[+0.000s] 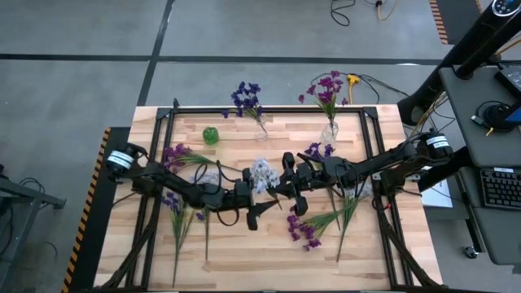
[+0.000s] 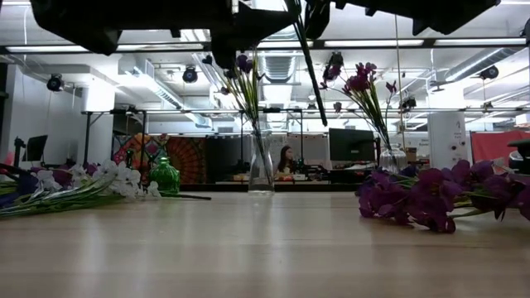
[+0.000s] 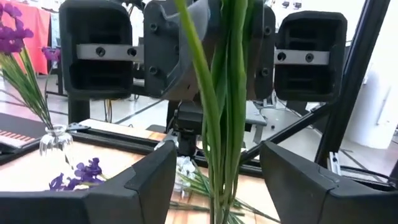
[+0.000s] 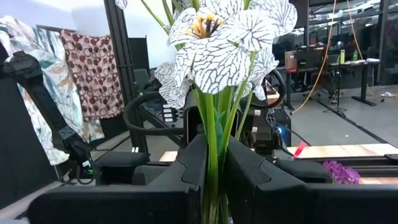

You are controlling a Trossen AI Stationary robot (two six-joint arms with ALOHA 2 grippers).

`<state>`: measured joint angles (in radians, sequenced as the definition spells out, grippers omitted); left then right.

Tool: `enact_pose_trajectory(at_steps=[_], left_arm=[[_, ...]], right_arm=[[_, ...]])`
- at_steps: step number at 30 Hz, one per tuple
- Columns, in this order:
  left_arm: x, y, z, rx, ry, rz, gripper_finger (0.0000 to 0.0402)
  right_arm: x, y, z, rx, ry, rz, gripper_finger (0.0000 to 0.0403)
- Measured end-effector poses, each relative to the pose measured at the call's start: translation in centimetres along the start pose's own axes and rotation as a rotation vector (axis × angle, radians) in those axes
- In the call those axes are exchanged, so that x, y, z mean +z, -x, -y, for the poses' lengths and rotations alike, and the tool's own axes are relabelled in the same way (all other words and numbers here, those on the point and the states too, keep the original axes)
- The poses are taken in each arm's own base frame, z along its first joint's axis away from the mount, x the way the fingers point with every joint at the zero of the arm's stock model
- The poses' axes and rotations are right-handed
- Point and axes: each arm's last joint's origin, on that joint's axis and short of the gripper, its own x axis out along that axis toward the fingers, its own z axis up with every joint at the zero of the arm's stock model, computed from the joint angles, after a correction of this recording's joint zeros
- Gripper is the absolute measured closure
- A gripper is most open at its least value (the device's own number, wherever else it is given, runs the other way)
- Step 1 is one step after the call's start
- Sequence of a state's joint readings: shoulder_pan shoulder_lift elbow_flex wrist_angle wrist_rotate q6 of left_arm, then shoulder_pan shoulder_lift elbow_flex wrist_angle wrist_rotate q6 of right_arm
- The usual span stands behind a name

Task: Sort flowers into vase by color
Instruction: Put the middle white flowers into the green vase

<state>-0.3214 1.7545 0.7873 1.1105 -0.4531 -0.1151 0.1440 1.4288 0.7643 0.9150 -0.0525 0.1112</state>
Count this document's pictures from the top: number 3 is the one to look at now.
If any white artificial flower bunch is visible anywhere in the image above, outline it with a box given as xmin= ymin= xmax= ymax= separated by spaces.
xmin=169 ymin=155 xmax=280 ymax=224

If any magenta artificial flower bunch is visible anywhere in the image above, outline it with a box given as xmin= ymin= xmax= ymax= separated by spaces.
xmin=0 ymin=2 xmax=62 ymax=129
xmin=173 ymin=0 xmax=261 ymax=224

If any black frame post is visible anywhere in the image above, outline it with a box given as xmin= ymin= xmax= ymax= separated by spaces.
xmin=67 ymin=96 xmax=91 ymax=125
xmin=313 ymin=0 xmax=392 ymax=166

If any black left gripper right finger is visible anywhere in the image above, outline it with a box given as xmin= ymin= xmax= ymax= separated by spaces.
xmin=259 ymin=139 xmax=398 ymax=224

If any clear ribbed glass vase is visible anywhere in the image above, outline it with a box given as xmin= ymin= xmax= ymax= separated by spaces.
xmin=39 ymin=124 xmax=75 ymax=161

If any white cylindrical container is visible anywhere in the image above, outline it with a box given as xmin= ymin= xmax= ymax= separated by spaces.
xmin=343 ymin=60 xmax=398 ymax=150

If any blue artificial flower bunch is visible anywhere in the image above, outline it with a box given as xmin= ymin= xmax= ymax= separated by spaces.
xmin=49 ymin=157 xmax=108 ymax=192

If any red partition cloth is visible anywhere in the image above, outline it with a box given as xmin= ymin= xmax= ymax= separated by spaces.
xmin=0 ymin=0 xmax=51 ymax=75

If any grey metal plate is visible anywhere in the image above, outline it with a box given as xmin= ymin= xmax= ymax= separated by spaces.
xmin=245 ymin=101 xmax=269 ymax=144

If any black frame brace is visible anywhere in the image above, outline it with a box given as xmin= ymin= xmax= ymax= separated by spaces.
xmin=241 ymin=102 xmax=332 ymax=164

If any pink striped panel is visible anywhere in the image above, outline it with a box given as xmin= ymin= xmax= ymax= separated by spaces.
xmin=0 ymin=129 xmax=37 ymax=149

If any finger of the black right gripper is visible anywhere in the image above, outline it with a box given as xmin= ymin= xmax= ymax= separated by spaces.
xmin=143 ymin=0 xmax=218 ymax=101
xmin=247 ymin=0 xmax=277 ymax=101

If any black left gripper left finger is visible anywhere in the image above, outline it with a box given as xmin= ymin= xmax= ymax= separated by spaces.
xmin=0 ymin=139 xmax=178 ymax=224

